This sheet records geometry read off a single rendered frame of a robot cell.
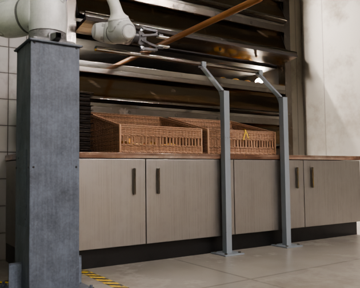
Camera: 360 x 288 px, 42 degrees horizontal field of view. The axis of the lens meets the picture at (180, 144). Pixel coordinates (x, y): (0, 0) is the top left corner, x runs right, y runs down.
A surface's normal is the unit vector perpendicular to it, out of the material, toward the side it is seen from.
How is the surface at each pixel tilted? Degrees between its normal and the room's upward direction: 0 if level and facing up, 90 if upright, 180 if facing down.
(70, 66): 90
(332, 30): 90
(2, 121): 90
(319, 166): 90
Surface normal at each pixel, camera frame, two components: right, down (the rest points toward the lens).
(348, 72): -0.83, -0.03
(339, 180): 0.55, -0.06
